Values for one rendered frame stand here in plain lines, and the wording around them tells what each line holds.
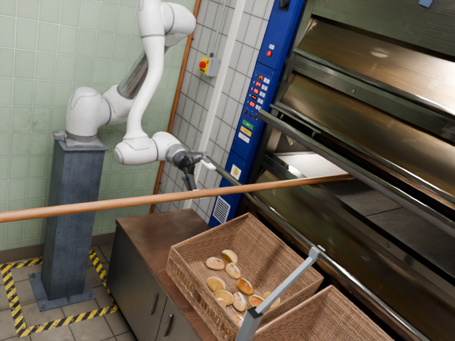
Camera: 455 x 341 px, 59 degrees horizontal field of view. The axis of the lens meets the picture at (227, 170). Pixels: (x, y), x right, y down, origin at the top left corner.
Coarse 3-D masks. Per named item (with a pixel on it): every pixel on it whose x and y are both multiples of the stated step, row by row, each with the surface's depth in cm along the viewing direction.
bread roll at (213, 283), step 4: (208, 280) 192; (212, 280) 192; (216, 280) 191; (220, 280) 191; (208, 284) 192; (212, 284) 191; (216, 284) 191; (220, 284) 190; (224, 284) 191; (212, 288) 191; (216, 288) 191; (220, 288) 190; (224, 288) 190
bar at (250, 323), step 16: (224, 176) 177; (272, 208) 158; (288, 224) 150; (304, 240) 144; (320, 256) 138; (304, 272) 141; (336, 272) 134; (368, 288) 127; (384, 304) 122; (256, 320) 135; (400, 320) 118; (240, 336) 139; (416, 336) 114
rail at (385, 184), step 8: (264, 112) 187; (280, 120) 180; (288, 128) 176; (304, 136) 170; (320, 144) 164; (328, 152) 161; (336, 152) 159; (344, 160) 156; (360, 168) 150; (368, 176) 148; (376, 176) 146; (384, 184) 143; (400, 192) 139; (408, 200) 137; (416, 200) 135; (424, 208) 133; (432, 208) 132; (440, 216) 129; (448, 224) 127
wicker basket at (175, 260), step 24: (240, 216) 214; (192, 240) 198; (216, 240) 211; (264, 240) 207; (168, 264) 196; (192, 264) 207; (240, 264) 214; (288, 264) 195; (288, 288) 192; (312, 288) 180; (216, 312) 168; (240, 312) 185; (264, 312) 189; (216, 336) 169
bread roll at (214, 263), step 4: (208, 260) 207; (212, 260) 206; (216, 260) 206; (220, 260) 207; (208, 264) 206; (212, 264) 205; (216, 264) 205; (220, 264) 206; (212, 268) 206; (216, 268) 206; (220, 268) 206
